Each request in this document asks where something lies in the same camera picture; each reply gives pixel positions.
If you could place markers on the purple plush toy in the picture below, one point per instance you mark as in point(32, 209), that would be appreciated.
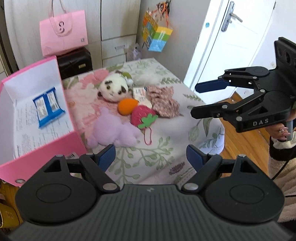
point(110, 129)

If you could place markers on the person's right hand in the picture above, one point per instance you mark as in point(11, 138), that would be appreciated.
point(278, 131)

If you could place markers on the white panda plush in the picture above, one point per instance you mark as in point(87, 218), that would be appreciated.
point(115, 87)

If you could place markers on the blue tissue packet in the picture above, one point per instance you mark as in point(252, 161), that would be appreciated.
point(47, 107)

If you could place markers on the white fluffy puff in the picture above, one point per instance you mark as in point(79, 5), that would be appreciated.
point(144, 79)

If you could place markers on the black suitcase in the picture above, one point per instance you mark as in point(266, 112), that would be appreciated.
point(74, 63)

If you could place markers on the colourful gift bag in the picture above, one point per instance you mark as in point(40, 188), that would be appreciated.
point(156, 30)

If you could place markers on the white tissue pack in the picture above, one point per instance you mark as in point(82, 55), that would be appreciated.
point(140, 94)

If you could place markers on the pink storage box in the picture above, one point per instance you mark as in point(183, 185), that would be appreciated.
point(25, 147)

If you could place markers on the silver door handle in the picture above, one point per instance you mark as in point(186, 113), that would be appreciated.
point(229, 15)

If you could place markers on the orange sponge egg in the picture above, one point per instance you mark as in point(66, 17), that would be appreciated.
point(126, 106)

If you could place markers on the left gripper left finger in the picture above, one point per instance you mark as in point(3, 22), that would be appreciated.
point(95, 167)

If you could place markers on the white wardrobe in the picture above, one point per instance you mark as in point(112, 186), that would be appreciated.
point(111, 28)

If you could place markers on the floral bed sheet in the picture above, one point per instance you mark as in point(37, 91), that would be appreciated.
point(164, 161)

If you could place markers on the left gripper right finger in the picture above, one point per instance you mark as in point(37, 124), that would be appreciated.
point(206, 167)

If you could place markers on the pink paper shopping bag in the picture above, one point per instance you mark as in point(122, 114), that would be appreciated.
point(63, 33)

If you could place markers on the red strawberry plush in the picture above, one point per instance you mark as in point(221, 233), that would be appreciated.
point(143, 117)

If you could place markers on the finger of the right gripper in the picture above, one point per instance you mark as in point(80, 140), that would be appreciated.
point(217, 111)
point(215, 84)

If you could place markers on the white door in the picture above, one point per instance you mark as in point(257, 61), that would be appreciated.
point(217, 51)

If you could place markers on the floral fabric scrunchie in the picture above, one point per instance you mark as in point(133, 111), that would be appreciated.
point(162, 101)

